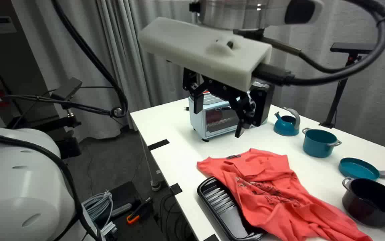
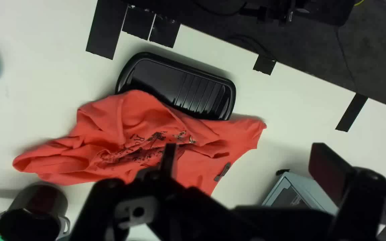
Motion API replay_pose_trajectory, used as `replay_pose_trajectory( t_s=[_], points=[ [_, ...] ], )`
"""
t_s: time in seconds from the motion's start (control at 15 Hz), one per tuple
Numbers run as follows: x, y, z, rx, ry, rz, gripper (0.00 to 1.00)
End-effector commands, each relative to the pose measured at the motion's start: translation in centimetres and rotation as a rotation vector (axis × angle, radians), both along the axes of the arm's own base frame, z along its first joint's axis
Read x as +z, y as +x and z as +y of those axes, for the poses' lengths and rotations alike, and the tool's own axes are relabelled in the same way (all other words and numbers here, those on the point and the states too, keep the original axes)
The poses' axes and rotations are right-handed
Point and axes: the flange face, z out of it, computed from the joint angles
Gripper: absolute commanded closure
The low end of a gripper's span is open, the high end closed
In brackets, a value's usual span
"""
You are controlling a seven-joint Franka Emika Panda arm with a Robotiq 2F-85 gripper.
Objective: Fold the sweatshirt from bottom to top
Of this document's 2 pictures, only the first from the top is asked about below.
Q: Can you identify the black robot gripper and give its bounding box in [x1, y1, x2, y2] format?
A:
[183, 68, 270, 138]

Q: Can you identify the coral red sweatshirt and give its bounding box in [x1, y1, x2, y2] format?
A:
[196, 149, 371, 241]

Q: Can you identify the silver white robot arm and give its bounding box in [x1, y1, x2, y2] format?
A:
[183, 0, 322, 137]

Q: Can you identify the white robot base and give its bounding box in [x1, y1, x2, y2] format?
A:
[0, 143, 84, 241]

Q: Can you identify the light blue toaster oven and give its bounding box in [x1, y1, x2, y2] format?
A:
[188, 92, 238, 141]

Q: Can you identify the teal toy kettle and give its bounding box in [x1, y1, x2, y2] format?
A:
[274, 108, 301, 137]

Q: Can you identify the black tape strip left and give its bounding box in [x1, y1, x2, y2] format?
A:
[147, 139, 170, 151]

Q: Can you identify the black tape strip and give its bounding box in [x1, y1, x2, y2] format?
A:
[170, 183, 182, 195]
[147, 139, 170, 151]

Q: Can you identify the black tape strip middle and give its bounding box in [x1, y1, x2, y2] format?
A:
[170, 183, 182, 195]

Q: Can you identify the teal toy pot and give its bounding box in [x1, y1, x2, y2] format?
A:
[302, 127, 341, 158]

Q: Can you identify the black grill tray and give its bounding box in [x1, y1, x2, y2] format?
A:
[196, 177, 264, 241]

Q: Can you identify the black tripod stand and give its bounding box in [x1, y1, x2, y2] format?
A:
[318, 41, 377, 130]

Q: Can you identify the black toy saucepan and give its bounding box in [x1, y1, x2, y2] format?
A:
[342, 177, 385, 228]

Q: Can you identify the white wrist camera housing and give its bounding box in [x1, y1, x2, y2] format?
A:
[137, 17, 272, 91]

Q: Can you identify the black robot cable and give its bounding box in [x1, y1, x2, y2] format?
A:
[232, 0, 385, 87]

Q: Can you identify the orange handled tool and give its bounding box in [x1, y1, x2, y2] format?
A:
[125, 197, 152, 225]

